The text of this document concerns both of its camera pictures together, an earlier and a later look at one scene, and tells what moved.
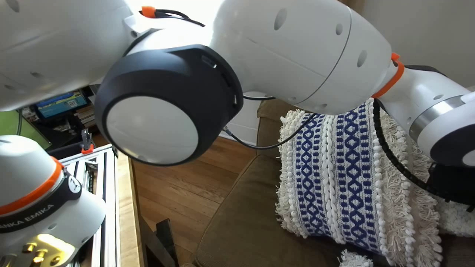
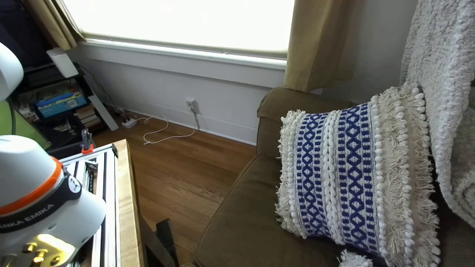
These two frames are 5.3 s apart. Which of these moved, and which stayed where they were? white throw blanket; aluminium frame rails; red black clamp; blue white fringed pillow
Moved: white throw blanket
Stayed: blue white fringed pillow; aluminium frame rails; red black clamp
